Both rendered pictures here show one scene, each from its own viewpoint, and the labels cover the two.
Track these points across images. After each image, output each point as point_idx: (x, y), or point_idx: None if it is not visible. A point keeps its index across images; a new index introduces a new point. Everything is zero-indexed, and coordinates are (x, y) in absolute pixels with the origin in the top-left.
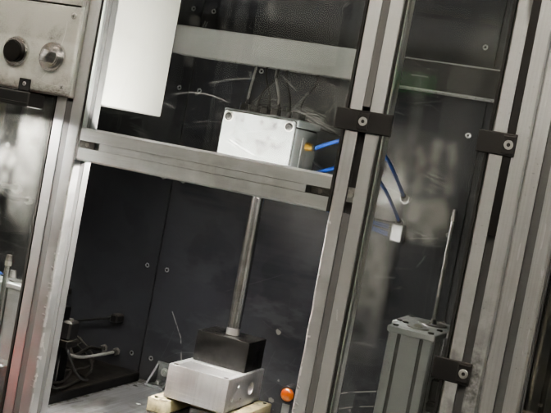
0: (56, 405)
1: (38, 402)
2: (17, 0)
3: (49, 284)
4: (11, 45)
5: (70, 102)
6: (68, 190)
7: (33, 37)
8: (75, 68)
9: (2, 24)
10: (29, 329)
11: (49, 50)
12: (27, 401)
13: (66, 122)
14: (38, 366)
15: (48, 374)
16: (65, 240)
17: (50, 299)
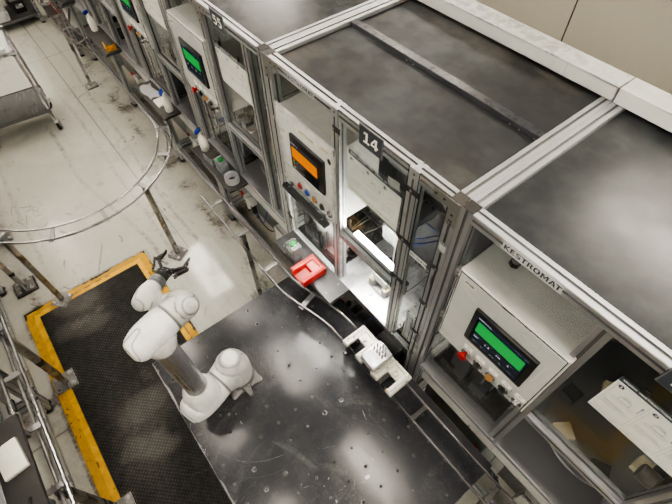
0: (354, 259)
1: (342, 273)
2: (320, 195)
3: (339, 257)
4: (320, 206)
5: (336, 224)
6: (339, 242)
7: (325, 206)
8: (335, 219)
9: (318, 198)
10: (337, 262)
11: (328, 214)
12: (339, 274)
13: (336, 228)
14: (340, 269)
15: (344, 268)
16: (341, 249)
17: (340, 259)
